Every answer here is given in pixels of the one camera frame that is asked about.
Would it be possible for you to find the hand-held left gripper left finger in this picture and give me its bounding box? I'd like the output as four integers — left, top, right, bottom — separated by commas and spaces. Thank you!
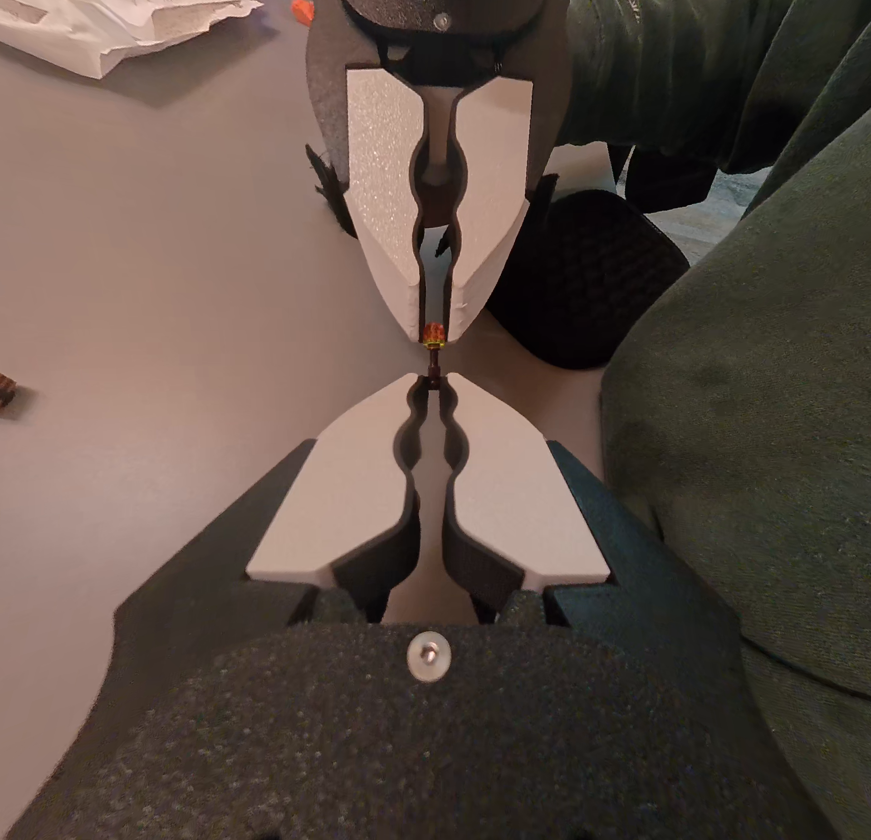
245, 372, 423, 625

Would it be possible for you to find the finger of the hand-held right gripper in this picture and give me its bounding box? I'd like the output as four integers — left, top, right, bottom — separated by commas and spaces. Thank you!
346, 68, 428, 343
444, 78, 535, 344

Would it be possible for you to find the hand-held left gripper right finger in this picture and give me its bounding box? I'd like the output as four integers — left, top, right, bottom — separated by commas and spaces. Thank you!
439, 372, 611, 625

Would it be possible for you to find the person's right forearm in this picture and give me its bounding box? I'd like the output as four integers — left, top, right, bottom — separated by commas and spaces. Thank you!
551, 0, 871, 174

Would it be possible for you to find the grey desk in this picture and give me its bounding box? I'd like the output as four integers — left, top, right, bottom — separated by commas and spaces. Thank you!
0, 0, 637, 827

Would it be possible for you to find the black honeycomb armrest pad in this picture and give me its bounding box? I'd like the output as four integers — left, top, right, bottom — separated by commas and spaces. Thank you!
486, 189, 691, 370

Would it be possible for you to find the dark cloth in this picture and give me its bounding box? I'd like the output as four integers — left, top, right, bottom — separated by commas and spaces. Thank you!
612, 142, 722, 214

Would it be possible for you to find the white crumpled paper bag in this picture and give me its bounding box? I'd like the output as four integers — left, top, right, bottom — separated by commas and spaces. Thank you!
0, 0, 263, 80

